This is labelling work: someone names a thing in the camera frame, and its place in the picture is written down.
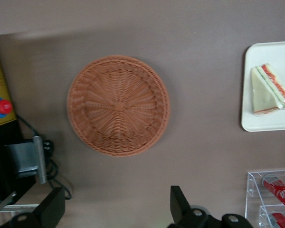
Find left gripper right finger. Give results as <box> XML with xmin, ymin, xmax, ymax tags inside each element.
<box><xmin>167</xmin><ymin>185</ymin><xmax>253</xmax><ymax>228</ymax></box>

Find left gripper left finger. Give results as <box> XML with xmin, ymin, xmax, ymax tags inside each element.
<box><xmin>10</xmin><ymin>186</ymin><xmax>66</xmax><ymax>228</ymax></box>

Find triangular sandwich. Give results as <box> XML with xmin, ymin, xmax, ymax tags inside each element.
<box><xmin>251</xmin><ymin>62</ymin><xmax>285</xmax><ymax>117</ymax></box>

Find cream plastic tray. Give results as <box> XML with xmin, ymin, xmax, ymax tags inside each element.
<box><xmin>240</xmin><ymin>40</ymin><xmax>285</xmax><ymax>133</ymax></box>

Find brown round wicker basket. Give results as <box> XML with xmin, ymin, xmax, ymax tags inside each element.
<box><xmin>66</xmin><ymin>55</ymin><xmax>171</xmax><ymax>158</ymax></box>

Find clear acrylic bottle rack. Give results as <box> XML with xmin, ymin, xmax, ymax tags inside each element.
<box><xmin>244</xmin><ymin>168</ymin><xmax>285</xmax><ymax>228</ymax></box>

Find red cola bottle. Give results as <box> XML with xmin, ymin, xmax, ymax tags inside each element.
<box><xmin>267</xmin><ymin>211</ymin><xmax>285</xmax><ymax>228</ymax></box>
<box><xmin>261</xmin><ymin>174</ymin><xmax>285</xmax><ymax>211</ymax></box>

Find yellow black emergency stop box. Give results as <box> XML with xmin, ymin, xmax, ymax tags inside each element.
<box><xmin>0</xmin><ymin>35</ymin><xmax>38</xmax><ymax>208</ymax></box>

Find grey metal bracket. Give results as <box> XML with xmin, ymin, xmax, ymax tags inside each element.
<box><xmin>4</xmin><ymin>135</ymin><xmax>48</xmax><ymax>185</ymax></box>

